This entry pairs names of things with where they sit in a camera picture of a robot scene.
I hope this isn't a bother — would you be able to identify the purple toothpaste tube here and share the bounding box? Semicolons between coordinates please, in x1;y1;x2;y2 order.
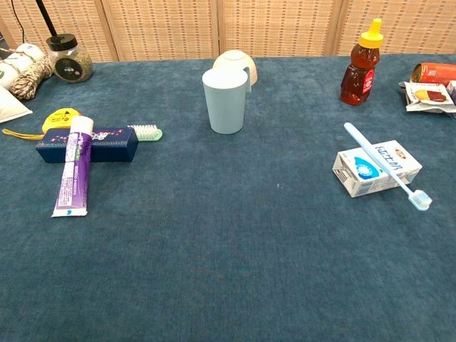
51;115;95;218

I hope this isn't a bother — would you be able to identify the light blue toothbrush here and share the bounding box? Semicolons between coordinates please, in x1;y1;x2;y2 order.
343;122;433;212

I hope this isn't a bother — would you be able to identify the cream upturned bowl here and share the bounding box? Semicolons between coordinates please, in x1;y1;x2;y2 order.
212;49;257;87

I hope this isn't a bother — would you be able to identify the white milk carton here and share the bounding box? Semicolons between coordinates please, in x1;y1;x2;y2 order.
332;139;423;198

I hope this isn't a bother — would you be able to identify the blue table cloth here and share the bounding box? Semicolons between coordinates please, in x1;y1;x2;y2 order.
0;53;456;342

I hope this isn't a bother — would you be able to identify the green scrub brush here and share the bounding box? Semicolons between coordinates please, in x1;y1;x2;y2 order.
127;123;164;143

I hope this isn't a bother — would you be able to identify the dark blue floral box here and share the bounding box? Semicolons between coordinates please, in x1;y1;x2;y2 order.
35;126;139;164

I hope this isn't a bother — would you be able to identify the bamboo folding screen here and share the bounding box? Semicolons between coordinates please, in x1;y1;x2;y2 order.
0;0;456;63

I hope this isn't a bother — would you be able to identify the honey bear bottle yellow cap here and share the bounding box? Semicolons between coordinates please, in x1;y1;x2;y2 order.
339;18;383;106

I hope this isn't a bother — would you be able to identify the yellow tape measure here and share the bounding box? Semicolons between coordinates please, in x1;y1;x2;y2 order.
1;109;85;141

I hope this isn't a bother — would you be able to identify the glass jar black lid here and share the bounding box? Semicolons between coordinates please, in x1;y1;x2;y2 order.
46;33;94;84

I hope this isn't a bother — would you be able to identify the white fruit snack packet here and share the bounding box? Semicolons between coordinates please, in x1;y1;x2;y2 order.
404;81;456;113

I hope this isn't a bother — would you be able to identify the white salt bag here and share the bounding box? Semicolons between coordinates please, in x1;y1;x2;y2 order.
0;85;33;125

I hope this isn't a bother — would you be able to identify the orange drink can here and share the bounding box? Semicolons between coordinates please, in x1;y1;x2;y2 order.
410;62;456;87

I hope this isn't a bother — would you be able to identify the white roll tied with twine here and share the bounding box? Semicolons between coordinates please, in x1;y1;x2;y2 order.
0;42;48;90

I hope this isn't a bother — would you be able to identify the black stand pole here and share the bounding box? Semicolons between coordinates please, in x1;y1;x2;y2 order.
35;0;58;37

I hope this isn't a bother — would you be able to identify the light blue handled cup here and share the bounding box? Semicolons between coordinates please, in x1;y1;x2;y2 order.
202;66;253;135

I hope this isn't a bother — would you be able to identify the braided rope bundle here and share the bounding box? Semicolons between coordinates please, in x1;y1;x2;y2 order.
10;56;54;100

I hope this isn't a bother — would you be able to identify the thin black hanging cable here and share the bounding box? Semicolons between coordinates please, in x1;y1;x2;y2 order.
9;0;25;46

